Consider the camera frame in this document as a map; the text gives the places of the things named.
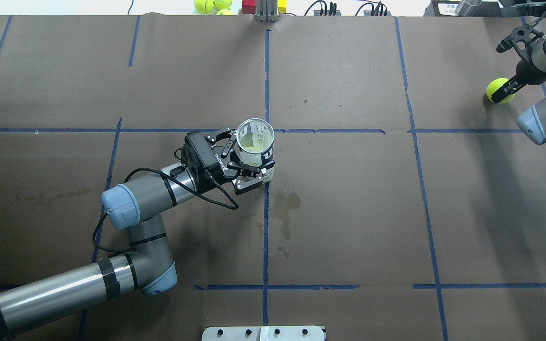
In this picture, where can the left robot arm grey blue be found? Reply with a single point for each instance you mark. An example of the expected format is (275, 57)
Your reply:
(50, 187)

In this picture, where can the yellow cube block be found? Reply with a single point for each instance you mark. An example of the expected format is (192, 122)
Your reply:
(282, 6)

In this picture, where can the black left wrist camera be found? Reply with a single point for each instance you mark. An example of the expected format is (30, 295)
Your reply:
(194, 156)

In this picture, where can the black labelled box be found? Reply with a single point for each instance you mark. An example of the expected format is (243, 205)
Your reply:
(442, 8)

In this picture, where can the yellow ball on side table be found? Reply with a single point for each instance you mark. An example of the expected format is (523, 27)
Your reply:
(203, 7)

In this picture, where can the silver metal cylinder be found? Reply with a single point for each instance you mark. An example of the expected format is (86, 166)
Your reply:
(467, 8)

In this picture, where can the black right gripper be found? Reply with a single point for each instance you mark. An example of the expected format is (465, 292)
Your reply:
(529, 70)

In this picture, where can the white blue tennis ball can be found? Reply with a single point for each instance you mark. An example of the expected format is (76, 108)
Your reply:
(264, 159)

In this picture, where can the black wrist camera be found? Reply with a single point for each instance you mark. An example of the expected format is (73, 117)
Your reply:
(522, 40)
(194, 156)

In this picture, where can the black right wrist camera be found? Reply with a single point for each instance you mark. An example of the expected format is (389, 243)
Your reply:
(522, 40)

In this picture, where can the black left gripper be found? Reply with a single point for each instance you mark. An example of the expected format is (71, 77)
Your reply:
(213, 169)

